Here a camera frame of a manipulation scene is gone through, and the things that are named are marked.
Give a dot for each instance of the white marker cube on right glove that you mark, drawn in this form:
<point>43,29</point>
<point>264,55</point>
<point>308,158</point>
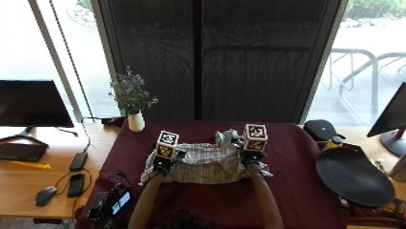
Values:
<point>256,137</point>

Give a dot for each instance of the yellow flat strip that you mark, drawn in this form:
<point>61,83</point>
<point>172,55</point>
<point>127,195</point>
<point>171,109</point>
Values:
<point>31,165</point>

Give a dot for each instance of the white vase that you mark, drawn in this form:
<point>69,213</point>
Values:
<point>136,121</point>

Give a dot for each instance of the person's left hand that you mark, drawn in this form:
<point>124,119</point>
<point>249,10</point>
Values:
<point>163,160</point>

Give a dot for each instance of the black device with lit screen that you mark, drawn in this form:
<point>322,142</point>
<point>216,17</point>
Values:
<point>111,201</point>

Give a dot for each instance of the green flowering plant sprigs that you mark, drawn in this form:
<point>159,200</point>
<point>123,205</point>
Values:
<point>129,92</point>

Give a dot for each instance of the small black adapter box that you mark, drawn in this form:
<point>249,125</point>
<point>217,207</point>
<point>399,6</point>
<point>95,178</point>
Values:
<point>113,120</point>

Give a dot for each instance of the white marker cube on glove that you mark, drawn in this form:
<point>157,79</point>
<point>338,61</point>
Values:
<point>256,137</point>
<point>168,144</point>

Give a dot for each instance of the dark red tablecloth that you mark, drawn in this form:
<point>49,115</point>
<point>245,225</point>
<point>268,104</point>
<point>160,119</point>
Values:
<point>220,197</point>

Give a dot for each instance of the black smartphone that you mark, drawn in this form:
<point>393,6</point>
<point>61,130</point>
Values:
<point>76,185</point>

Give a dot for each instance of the person's right hand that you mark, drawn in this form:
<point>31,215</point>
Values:
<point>253,154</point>

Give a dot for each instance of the grey computer mouse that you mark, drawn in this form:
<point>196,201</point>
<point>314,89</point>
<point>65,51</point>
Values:
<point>45,195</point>

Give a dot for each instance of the black computer monitor with stand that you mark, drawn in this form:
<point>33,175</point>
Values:
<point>32,105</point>

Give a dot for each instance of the black round chair seat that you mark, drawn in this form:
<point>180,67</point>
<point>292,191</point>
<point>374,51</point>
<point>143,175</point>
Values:
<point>353,176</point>

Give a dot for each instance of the white striped shirt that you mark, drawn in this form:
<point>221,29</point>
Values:
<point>206,163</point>

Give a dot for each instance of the black keyboard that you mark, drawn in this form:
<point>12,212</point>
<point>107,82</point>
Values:
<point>21,152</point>

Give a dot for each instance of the white marker cube on left glove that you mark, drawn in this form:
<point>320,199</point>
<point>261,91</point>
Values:
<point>168,144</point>

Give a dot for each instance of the black monitor with round base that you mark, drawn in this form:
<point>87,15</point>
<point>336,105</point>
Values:
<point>392,122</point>

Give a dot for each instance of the dark mesh window blind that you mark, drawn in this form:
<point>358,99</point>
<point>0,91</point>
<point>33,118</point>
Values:
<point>220,60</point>

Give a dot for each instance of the metal bicycle rack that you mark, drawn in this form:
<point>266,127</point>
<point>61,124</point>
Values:
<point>364,79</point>

